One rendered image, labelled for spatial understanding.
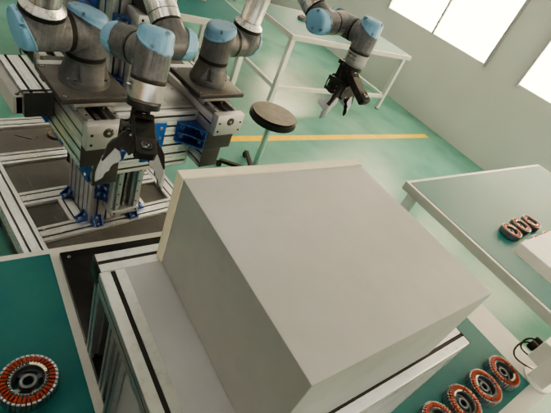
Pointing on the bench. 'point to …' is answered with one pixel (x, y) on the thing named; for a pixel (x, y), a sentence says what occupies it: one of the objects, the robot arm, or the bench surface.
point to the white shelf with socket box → (539, 374)
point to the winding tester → (307, 281)
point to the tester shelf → (132, 280)
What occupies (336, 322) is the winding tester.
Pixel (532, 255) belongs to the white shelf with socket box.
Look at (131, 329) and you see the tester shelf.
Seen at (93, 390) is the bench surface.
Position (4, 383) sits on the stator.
